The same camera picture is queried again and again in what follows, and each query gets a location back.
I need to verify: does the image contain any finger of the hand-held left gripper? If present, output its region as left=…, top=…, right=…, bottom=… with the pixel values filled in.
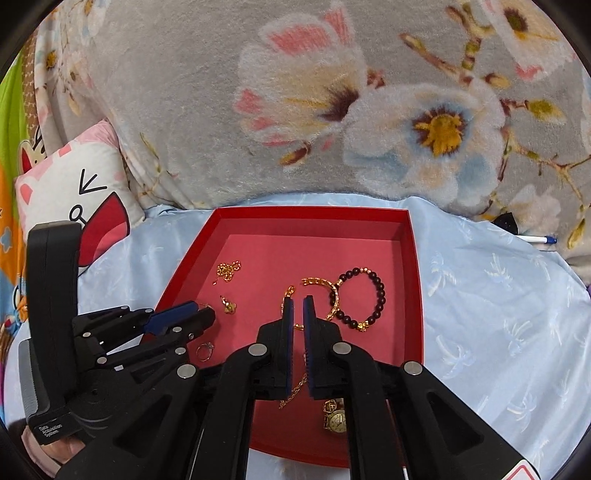
left=71, top=301, right=200, bottom=340
left=95, top=307, right=217, bottom=370

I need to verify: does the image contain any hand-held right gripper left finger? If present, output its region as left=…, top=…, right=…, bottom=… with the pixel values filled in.
left=58, top=298, right=296, bottom=480

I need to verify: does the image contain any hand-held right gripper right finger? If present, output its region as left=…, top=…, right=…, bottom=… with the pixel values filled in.
left=302, top=295, right=541, bottom=480

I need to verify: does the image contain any gold bead chain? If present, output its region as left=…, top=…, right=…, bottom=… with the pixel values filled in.
left=212, top=261, right=242, bottom=286

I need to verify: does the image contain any gold chain-link bangle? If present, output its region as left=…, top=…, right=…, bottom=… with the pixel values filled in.
left=281, top=277, right=342, bottom=330

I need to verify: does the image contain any gold wristwatch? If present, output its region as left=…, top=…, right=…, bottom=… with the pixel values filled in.
left=322, top=398, right=348, bottom=435

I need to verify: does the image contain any red cardboard box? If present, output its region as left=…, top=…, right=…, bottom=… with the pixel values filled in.
left=150, top=207, right=424, bottom=469

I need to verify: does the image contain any person's left hand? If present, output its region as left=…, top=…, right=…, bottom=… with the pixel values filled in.
left=23, top=434, right=89, bottom=477

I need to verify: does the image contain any white cat face pillow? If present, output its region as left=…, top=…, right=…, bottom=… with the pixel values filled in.
left=14, top=121, right=146, bottom=278

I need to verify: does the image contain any colourful cartoon printed sheet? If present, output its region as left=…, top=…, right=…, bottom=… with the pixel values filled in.
left=0, top=51, right=40, bottom=342

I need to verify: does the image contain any grey floral blanket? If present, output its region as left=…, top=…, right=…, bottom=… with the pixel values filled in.
left=34, top=0, right=591, bottom=271

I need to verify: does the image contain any small black object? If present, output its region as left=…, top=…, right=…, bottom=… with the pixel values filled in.
left=492, top=210, right=519, bottom=232

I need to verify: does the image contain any dark bead bracelet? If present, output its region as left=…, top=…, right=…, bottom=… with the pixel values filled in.
left=335, top=265, right=386, bottom=333

